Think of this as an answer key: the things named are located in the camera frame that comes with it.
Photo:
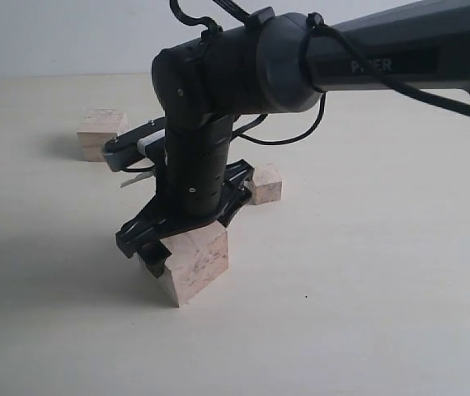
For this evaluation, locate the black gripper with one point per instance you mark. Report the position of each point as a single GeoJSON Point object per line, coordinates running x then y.
{"type": "Point", "coordinates": [195, 187]}

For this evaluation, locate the smallest wooden cube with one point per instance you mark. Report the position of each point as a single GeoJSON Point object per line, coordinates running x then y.
{"type": "Point", "coordinates": [265, 185]}

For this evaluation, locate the second largest wooden cube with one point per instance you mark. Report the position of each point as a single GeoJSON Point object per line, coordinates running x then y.
{"type": "Point", "coordinates": [99, 126]}

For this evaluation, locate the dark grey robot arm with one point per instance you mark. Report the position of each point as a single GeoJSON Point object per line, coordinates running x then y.
{"type": "Point", "coordinates": [272, 64]}

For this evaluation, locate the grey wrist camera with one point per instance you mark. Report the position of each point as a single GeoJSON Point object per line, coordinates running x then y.
{"type": "Point", "coordinates": [129, 148]}

